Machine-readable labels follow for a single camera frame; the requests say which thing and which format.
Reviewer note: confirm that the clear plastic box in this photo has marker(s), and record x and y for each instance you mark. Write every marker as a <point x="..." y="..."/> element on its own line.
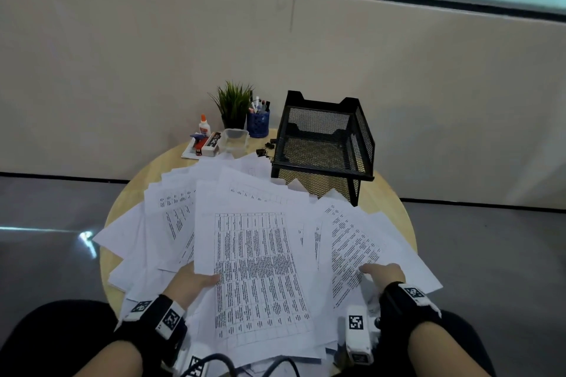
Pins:
<point x="234" y="140"/>

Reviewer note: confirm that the person's left forearm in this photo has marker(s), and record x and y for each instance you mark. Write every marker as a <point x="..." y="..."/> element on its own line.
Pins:
<point x="115" y="359"/>

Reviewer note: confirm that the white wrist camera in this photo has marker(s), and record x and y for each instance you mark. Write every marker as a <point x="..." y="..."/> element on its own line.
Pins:
<point x="194" y="365"/>
<point x="357" y="337"/>

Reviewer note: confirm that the blue mesh pen holder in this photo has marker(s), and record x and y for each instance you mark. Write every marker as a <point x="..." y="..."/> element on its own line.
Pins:
<point x="258" y="125"/>

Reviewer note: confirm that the black left wrist band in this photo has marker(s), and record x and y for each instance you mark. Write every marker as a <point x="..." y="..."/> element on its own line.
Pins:
<point x="146" y="328"/>

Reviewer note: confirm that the green potted plant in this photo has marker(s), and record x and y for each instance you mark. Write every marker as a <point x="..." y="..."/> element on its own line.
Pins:
<point x="233" y="103"/>

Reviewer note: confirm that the person's right forearm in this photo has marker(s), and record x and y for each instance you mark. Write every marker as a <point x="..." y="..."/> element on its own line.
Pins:
<point x="442" y="354"/>

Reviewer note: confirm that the person's left hand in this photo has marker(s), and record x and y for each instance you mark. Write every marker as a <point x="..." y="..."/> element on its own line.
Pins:
<point x="188" y="284"/>

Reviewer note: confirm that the white tray with stapler items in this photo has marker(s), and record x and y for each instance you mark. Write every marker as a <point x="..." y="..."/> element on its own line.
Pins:
<point x="189" y="152"/>

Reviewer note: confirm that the round wooden table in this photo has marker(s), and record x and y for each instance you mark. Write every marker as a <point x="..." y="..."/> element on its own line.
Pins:
<point x="128" y="200"/>

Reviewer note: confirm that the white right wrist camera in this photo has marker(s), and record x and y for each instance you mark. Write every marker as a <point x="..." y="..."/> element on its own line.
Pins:
<point x="357" y="337"/>

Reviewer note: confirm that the heap of black binder clips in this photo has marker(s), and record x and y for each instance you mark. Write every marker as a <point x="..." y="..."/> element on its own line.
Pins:
<point x="262" y="152"/>

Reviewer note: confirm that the black wrist band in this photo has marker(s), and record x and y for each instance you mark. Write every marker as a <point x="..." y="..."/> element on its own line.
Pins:
<point x="398" y="315"/>
<point x="146" y="328"/>

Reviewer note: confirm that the black mesh paper tray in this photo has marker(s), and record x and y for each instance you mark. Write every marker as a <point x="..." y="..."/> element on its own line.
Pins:
<point x="318" y="151"/>

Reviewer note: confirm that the pile of printed papers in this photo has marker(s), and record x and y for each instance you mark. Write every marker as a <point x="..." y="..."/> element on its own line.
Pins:
<point x="168" y="213"/>

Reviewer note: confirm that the small blue tool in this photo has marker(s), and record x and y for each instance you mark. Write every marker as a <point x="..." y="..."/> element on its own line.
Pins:
<point x="198" y="135"/>

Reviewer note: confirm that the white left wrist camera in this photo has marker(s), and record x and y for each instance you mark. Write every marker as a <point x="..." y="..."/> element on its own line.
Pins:
<point x="194" y="365"/>

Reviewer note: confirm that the white glue bottle orange cap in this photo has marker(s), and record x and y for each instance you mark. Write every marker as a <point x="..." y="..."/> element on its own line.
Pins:
<point x="204" y="127"/>

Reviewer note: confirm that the white box black label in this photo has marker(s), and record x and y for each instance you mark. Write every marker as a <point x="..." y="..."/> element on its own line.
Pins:
<point x="211" y="144"/>

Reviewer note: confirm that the person's right hand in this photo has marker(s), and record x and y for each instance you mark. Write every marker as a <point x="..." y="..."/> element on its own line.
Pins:
<point x="387" y="273"/>

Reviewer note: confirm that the black right wrist band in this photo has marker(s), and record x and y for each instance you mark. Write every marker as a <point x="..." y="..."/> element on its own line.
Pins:
<point x="398" y="315"/>

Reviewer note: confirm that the bunch of marker pens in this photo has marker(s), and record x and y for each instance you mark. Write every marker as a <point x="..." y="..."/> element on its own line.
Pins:
<point x="256" y="103"/>

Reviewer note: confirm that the red stapler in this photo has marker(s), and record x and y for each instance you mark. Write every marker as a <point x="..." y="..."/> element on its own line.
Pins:
<point x="201" y="144"/>

